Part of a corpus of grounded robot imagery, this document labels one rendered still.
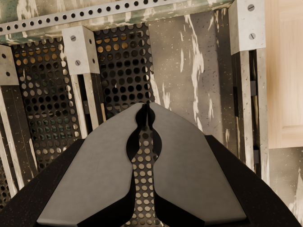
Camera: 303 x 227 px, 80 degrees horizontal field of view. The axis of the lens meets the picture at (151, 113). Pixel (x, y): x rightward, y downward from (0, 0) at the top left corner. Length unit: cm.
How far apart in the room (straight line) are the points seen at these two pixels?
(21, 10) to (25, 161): 47
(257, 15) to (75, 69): 48
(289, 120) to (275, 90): 9
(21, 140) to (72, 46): 36
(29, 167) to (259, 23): 80
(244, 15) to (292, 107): 28
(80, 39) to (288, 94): 59
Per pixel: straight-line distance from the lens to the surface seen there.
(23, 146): 75
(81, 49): 56
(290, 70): 63
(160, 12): 55
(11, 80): 74
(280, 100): 62
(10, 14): 73
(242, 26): 53
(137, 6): 55
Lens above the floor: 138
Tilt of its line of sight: 30 degrees down
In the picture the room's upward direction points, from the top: 179 degrees clockwise
